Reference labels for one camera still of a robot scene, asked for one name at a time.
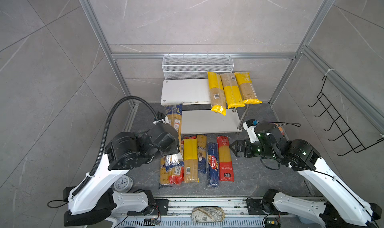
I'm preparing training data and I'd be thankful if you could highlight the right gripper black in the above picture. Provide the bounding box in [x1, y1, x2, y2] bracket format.
[228, 138, 279, 161]

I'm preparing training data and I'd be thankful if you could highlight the clear blue-end spaghetti bag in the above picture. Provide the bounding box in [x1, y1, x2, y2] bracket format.
[165, 104, 184, 172]

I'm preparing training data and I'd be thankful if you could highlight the half yellow spaghetti bag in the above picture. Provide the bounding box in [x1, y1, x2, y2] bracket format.
[220, 73, 245, 109]

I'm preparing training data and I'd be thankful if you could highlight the yellow-top spaghetti bag barcode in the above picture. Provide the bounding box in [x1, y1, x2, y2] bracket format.
[207, 72, 227, 116]

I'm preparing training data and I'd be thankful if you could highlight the yellow-end spaghetti bag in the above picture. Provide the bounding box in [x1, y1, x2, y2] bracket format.
[235, 72, 262, 104]

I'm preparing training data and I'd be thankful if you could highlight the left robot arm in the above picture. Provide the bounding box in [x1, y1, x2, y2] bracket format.
[61, 96, 180, 227]

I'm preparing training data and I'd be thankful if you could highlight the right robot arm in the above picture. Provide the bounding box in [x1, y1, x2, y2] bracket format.
[230, 119, 382, 228]

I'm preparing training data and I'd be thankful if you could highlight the white two-tier shelf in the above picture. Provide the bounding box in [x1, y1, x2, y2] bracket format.
[161, 79, 242, 135]

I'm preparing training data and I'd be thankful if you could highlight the red spaghetti bag right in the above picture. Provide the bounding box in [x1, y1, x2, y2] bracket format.
[217, 136, 235, 182]

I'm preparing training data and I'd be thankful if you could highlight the red spaghetti bag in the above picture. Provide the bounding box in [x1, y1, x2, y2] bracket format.
[217, 136, 235, 182]
[168, 140, 185, 186]

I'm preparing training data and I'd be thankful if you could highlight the blue Barilla spaghetti bag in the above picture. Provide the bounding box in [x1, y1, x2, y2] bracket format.
[207, 142, 220, 188]

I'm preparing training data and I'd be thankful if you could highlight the blue tan spaghetti bag leftmost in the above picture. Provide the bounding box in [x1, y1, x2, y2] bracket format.
[159, 157, 173, 189]

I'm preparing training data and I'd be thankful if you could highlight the dark blue spaghetti bag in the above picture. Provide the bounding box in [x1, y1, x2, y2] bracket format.
[197, 134, 207, 175]

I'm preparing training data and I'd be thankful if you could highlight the red spaghetti bag left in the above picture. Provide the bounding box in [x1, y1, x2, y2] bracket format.
[168, 140, 185, 186]

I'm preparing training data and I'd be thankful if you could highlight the orange shark plush toy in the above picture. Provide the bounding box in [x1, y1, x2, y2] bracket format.
[276, 123, 285, 135]

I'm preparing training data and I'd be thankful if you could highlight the white round clock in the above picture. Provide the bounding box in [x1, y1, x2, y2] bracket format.
[114, 175, 134, 193]

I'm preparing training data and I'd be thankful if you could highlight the patterned cloth pouch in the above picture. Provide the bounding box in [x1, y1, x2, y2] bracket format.
[191, 207, 226, 223]

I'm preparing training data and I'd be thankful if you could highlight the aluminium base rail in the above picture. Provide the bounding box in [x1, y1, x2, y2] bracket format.
[78, 197, 338, 228]

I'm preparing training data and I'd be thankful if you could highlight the white wire mesh basket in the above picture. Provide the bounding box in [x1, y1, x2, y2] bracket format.
[162, 54, 234, 80]

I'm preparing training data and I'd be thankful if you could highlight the black wire hook rack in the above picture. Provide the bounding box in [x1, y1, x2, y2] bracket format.
[308, 76, 384, 157]

